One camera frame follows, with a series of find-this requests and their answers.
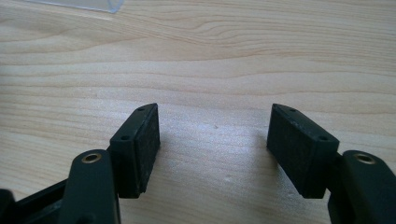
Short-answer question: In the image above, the clear plastic sheet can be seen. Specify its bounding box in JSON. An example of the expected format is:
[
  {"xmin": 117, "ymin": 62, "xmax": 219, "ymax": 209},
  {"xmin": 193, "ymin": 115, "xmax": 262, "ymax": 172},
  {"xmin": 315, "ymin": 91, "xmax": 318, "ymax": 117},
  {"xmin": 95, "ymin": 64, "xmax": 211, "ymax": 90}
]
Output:
[{"xmin": 22, "ymin": 0, "xmax": 125, "ymax": 14}]

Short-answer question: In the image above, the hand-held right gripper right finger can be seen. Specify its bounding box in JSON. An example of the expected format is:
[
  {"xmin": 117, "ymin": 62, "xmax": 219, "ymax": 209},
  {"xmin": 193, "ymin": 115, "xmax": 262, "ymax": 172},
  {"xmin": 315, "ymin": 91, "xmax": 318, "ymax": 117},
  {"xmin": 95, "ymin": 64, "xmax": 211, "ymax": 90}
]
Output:
[{"xmin": 266, "ymin": 103, "xmax": 341, "ymax": 200}]

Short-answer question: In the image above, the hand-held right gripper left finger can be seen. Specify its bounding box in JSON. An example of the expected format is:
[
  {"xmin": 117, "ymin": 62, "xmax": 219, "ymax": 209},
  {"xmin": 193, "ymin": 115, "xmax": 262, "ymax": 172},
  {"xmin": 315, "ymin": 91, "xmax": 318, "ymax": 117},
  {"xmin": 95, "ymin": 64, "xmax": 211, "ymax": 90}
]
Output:
[{"xmin": 107, "ymin": 103, "xmax": 162, "ymax": 200}]

